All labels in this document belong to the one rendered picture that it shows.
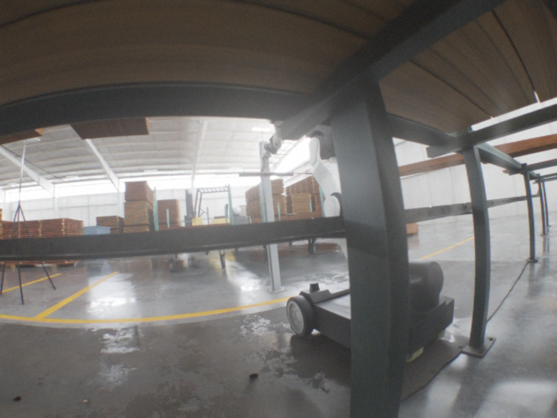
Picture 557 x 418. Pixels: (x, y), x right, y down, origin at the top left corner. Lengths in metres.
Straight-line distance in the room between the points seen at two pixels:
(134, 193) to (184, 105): 10.71
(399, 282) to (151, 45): 0.48
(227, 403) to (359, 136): 0.79
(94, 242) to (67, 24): 0.30
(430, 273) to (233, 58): 0.81
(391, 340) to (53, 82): 0.65
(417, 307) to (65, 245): 0.94
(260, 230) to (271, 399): 0.58
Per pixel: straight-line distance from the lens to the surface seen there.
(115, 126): 0.74
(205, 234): 0.38
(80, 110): 0.57
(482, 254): 0.94
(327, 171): 1.20
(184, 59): 0.36
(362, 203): 0.39
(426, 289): 0.87
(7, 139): 0.91
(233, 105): 0.53
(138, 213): 11.02
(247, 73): 0.39
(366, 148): 0.39
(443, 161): 1.97
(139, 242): 0.38
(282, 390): 0.85
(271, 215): 2.03
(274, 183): 11.88
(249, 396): 0.84
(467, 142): 0.90
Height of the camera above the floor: 0.54
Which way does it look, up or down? 4 degrees up
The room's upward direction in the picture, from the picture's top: 6 degrees counter-clockwise
